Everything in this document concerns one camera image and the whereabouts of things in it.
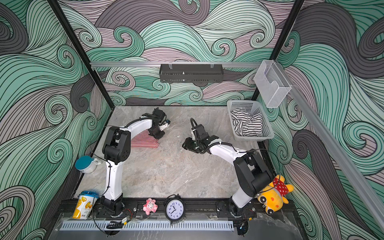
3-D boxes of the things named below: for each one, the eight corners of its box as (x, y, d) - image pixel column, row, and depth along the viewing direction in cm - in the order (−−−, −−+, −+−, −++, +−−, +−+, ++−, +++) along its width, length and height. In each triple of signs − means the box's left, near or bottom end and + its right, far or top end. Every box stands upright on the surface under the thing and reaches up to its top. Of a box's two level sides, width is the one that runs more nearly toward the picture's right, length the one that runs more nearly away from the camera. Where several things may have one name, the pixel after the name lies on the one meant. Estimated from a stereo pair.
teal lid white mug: (77, 173, 87) (69, 168, 81) (83, 161, 92) (76, 155, 86) (97, 173, 87) (91, 168, 81) (103, 161, 92) (97, 155, 86)
